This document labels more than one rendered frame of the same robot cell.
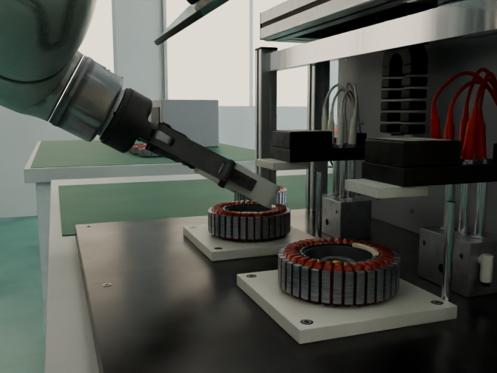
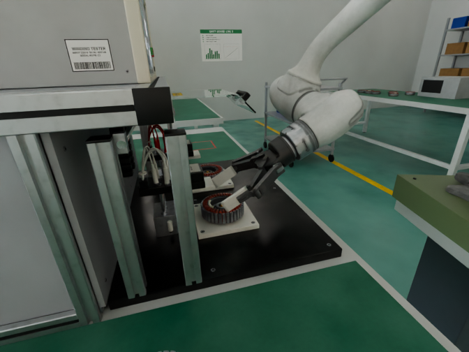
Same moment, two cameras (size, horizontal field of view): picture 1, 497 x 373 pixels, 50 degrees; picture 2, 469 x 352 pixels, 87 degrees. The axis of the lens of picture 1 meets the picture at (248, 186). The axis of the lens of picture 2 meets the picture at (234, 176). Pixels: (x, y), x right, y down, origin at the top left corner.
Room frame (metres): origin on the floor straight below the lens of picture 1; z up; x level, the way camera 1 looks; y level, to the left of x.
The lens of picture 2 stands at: (1.27, 0.09, 1.13)
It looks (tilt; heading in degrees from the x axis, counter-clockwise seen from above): 23 degrees down; 186
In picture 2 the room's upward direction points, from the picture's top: 2 degrees counter-clockwise
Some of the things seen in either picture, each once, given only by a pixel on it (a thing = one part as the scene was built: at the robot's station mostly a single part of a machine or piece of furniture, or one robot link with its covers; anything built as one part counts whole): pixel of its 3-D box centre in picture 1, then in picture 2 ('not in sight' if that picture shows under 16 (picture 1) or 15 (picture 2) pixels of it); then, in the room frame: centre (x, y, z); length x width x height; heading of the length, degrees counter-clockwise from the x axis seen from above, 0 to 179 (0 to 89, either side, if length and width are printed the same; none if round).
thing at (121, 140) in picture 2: not in sight; (138, 112); (0.65, -0.21, 1.04); 0.62 x 0.02 x 0.03; 20
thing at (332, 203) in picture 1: (342, 214); (165, 217); (0.76, -0.14, 0.80); 0.07 x 0.05 x 0.06; 20
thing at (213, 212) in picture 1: (248, 219); (222, 207); (0.71, 0.00, 0.80); 0.11 x 0.11 x 0.04
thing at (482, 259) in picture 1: (486, 269); not in sight; (0.49, -0.23, 0.80); 0.01 x 0.01 x 0.03; 20
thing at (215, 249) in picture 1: (248, 237); (222, 215); (0.71, 0.00, 0.78); 0.15 x 0.15 x 0.01; 20
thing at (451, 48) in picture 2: not in sight; (460, 48); (-5.26, 4.50, 1.39); 0.40 x 0.36 x 0.22; 111
